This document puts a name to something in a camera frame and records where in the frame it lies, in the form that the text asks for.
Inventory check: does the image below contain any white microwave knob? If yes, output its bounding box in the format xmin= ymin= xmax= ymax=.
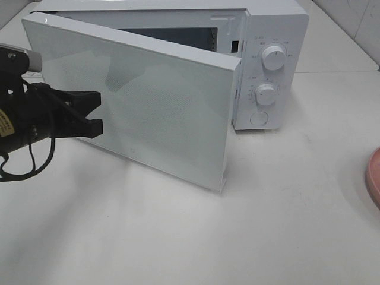
xmin=254 ymin=83 xmax=278 ymax=106
xmin=261 ymin=43 xmax=287 ymax=71

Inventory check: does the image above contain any round white door-release button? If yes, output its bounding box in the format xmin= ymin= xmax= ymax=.
xmin=250 ymin=112 xmax=269 ymax=126

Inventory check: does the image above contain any white microwave oven body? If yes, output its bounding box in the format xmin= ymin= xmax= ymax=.
xmin=22 ymin=1 xmax=309 ymax=131

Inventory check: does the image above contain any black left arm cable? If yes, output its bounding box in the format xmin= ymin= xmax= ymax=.
xmin=0 ymin=80 xmax=75 ymax=182

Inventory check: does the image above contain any pink round plate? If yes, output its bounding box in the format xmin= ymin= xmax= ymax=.
xmin=365 ymin=148 xmax=380 ymax=208

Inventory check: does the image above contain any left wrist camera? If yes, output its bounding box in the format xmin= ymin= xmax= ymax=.
xmin=1 ymin=43 xmax=42 ymax=95

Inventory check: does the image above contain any white microwave door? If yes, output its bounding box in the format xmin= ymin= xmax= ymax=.
xmin=22 ymin=12 xmax=240 ymax=192

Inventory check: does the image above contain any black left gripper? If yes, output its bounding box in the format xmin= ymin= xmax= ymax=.
xmin=1 ymin=84 xmax=103 ymax=154

